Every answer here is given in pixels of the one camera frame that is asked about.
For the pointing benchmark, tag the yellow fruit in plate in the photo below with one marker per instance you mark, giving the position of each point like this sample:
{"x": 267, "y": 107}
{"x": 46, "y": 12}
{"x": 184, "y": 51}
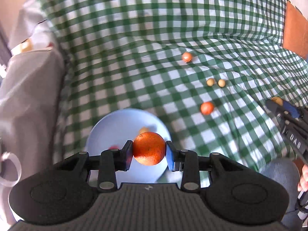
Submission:
{"x": 143, "y": 130}

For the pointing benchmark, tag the blue round plate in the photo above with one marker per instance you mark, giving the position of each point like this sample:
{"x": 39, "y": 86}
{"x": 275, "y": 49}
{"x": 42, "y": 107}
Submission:
{"x": 120, "y": 126}

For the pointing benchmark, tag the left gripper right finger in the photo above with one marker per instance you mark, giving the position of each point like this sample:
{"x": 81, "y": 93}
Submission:
{"x": 184, "y": 161}

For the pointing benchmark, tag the green white checkered cloth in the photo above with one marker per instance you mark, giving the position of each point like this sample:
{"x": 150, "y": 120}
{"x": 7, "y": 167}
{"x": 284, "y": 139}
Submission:
{"x": 128, "y": 53}

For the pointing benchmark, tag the person's right hand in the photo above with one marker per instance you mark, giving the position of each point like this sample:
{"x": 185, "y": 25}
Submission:
{"x": 303, "y": 183}

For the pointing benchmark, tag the orange fruit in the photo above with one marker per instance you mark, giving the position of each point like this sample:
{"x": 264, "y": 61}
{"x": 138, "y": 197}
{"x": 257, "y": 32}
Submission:
{"x": 187, "y": 57}
{"x": 207, "y": 108}
{"x": 149, "y": 148}

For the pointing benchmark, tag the red fruit in plate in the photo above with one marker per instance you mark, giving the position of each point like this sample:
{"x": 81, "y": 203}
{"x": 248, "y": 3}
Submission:
{"x": 114, "y": 148}

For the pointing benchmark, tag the grey sofa armrest cover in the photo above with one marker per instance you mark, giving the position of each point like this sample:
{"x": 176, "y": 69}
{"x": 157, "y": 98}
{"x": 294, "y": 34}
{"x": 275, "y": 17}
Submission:
{"x": 29, "y": 102}

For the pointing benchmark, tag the small tan fruit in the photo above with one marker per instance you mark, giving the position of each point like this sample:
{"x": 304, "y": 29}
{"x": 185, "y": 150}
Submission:
{"x": 221, "y": 83}
{"x": 278, "y": 100}
{"x": 210, "y": 82}

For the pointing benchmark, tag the orange sofa cushion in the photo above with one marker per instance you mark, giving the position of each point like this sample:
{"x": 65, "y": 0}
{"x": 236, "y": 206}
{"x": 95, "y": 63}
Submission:
{"x": 295, "y": 31}

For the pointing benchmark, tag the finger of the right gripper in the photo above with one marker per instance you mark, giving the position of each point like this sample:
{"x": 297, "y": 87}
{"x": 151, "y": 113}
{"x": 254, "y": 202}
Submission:
{"x": 274, "y": 107}
{"x": 293, "y": 111}

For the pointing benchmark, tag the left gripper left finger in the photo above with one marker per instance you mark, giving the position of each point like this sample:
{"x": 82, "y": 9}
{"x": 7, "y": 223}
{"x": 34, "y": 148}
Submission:
{"x": 110, "y": 162}

